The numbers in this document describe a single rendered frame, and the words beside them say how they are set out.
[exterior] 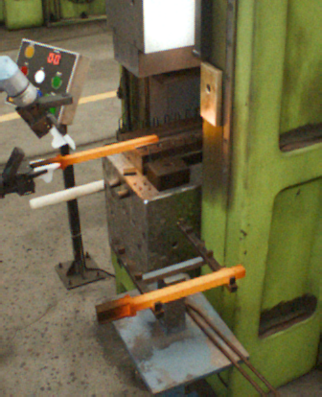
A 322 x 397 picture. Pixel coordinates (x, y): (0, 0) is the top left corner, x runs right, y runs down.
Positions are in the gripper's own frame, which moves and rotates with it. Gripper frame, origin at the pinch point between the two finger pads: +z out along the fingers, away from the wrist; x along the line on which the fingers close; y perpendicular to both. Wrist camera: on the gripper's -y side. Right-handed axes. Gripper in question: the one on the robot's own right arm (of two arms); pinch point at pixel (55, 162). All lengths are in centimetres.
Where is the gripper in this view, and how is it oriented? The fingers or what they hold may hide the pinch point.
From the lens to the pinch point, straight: 190.6
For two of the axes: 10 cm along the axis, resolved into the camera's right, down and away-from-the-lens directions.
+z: 8.9, -2.4, 3.8
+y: 0.1, 8.6, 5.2
